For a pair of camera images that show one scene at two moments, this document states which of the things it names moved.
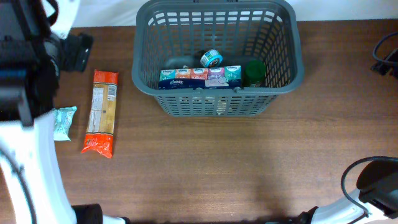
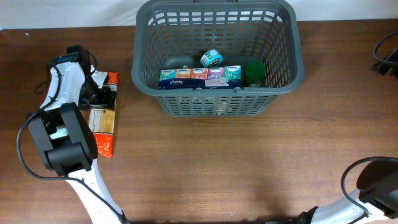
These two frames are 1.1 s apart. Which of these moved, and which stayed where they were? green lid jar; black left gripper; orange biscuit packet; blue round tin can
Moved: black left gripper
Stayed: orange biscuit packet; green lid jar; blue round tin can
